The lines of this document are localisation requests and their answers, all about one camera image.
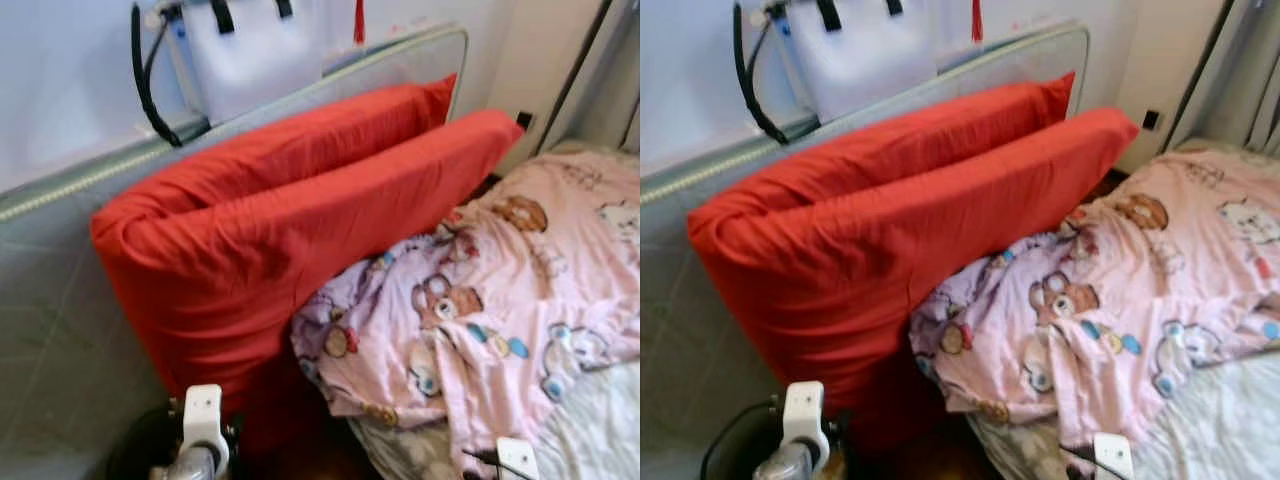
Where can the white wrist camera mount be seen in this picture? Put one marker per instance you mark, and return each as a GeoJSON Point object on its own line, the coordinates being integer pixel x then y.
{"type": "Point", "coordinates": [518, 460]}
{"type": "Point", "coordinates": [1114, 458]}
{"type": "Point", "coordinates": [805, 420]}
{"type": "Point", "coordinates": [205, 425]}

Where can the pink cartoon print blanket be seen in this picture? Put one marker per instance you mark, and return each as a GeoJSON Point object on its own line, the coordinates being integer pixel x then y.
{"type": "Point", "coordinates": [1150, 280]}
{"type": "Point", "coordinates": [520, 280]}

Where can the grey floral bed sheet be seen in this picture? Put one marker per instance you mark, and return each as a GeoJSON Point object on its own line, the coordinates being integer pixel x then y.
{"type": "Point", "coordinates": [1220, 430]}
{"type": "Point", "coordinates": [600, 430]}

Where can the black wall socket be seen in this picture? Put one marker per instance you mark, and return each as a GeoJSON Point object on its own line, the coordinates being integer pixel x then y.
{"type": "Point", "coordinates": [524, 121]}
{"type": "Point", "coordinates": [1151, 119]}

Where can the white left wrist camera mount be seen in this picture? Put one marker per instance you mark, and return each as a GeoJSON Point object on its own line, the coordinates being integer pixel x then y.
{"type": "Point", "coordinates": [205, 425]}
{"type": "Point", "coordinates": [805, 420]}

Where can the grey metal door frame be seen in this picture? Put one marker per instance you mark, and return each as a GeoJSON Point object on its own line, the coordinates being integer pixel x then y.
{"type": "Point", "coordinates": [1230, 60]}
{"type": "Point", "coordinates": [600, 60]}

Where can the red folded mattress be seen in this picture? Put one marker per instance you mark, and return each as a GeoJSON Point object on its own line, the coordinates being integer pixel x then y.
{"type": "Point", "coordinates": [250, 240]}
{"type": "Point", "coordinates": [850, 240]}

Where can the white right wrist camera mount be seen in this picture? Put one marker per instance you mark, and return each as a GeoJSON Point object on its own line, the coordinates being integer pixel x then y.
{"type": "Point", "coordinates": [1114, 458]}
{"type": "Point", "coordinates": [518, 460]}

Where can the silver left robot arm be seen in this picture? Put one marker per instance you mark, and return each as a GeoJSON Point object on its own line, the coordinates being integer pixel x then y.
{"type": "Point", "coordinates": [185, 465]}
{"type": "Point", "coordinates": [785, 463]}

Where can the red hanging tassel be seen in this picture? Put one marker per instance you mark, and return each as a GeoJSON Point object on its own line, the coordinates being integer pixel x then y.
{"type": "Point", "coordinates": [976, 22]}
{"type": "Point", "coordinates": [359, 25]}

